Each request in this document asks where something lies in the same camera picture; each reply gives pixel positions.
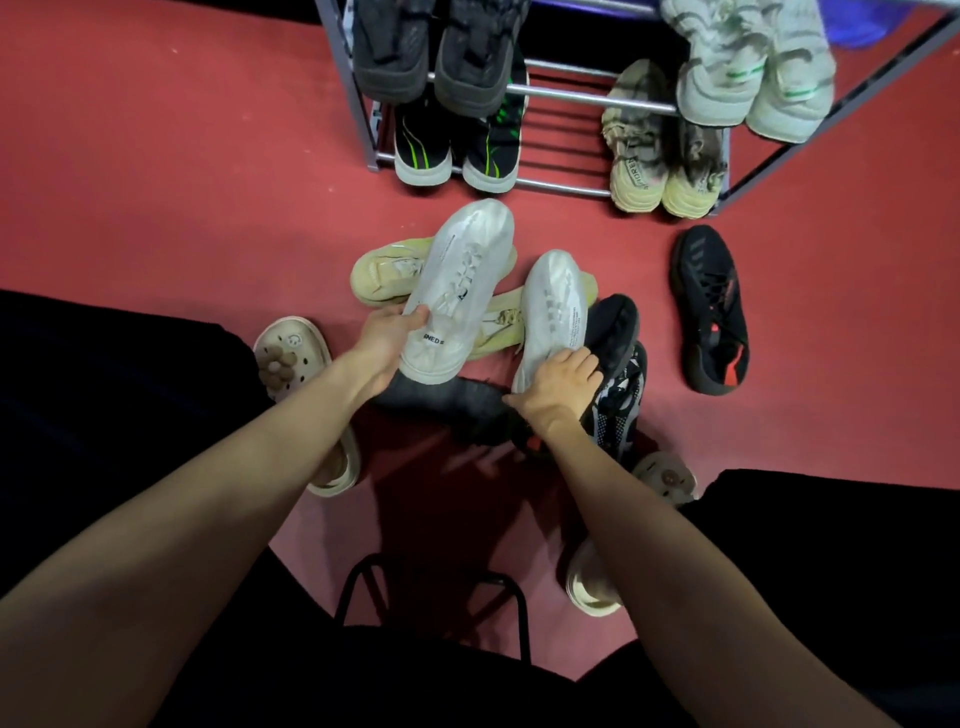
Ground person's left hand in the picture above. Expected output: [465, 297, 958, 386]
[348, 303, 430, 399]

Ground person's right hand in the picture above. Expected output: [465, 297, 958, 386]
[502, 346, 605, 440]

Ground black sneaker white pattern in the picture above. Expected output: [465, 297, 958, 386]
[581, 341, 649, 463]

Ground pale yellow sneaker white sole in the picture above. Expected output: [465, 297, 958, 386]
[350, 236, 519, 307]
[466, 271, 599, 361]

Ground plain white sneaker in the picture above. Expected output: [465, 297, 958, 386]
[398, 198, 517, 386]
[511, 249, 590, 395]

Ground black sneaker red patch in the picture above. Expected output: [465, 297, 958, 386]
[584, 293, 641, 384]
[669, 224, 750, 397]

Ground dark grey sneaker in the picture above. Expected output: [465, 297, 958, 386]
[371, 372, 530, 449]

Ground black sneaker green stripes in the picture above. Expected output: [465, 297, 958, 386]
[393, 93, 455, 187]
[461, 52, 529, 195]

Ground beige sneaker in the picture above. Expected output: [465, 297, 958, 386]
[661, 119, 729, 220]
[601, 59, 673, 214]

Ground black sneaker orange marks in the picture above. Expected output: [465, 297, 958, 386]
[352, 0, 436, 105]
[434, 0, 530, 119]

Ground grey metal shoe rack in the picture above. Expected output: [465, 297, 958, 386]
[314, 0, 960, 217]

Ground white knit sneaker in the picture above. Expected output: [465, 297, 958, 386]
[746, 0, 838, 144]
[659, 0, 774, 127]

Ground person's right forearm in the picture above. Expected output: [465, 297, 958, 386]
[536, 416, 901, 728]

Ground person's left forearm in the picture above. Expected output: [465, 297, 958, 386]
[0, 352, 376, 728]

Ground person's left cream clog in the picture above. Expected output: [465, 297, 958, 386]
[252, 316, 363, 499]

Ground person's cream clog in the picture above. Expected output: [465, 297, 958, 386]
[564, 451, 699, 619]
[252, 316, 363, 499]

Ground person's right cream clog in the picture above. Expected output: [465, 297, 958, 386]
[564, 451, 699, 619]

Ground person's black trousers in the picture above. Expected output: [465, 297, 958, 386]
[0, 290, 960, 728]

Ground black folding stool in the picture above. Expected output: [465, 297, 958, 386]
[333, 553, 534, 665]

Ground blue tarp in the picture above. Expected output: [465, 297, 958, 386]
[532, 0, 913, 50]

